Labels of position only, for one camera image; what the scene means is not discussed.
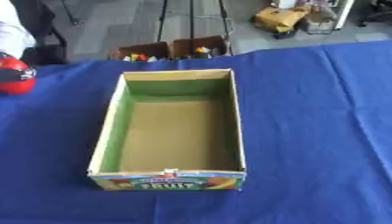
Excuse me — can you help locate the wire rack with items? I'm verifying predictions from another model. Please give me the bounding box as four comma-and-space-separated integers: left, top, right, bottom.
303, 0, 355, 35

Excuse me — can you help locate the open cardboard box green inside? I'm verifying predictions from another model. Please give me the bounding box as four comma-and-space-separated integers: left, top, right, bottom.
86, 67, 249, 192

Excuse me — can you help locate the brown cardboard box with toys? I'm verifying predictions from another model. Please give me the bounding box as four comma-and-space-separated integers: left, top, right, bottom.
110, 41, 173, 62
170, 35, 230, 60

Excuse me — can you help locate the black office chair base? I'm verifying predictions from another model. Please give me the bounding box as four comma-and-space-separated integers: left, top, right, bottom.
356, 0, 392, 28

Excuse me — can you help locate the black tripod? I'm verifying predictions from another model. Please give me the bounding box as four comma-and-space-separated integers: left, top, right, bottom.
154, 0, 235, 56

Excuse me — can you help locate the person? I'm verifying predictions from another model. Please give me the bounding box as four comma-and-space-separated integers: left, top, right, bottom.
0, 0, 37, 60

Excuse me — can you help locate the red round object black band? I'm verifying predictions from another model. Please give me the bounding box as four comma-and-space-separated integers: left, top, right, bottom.
0, 55, 39, 95

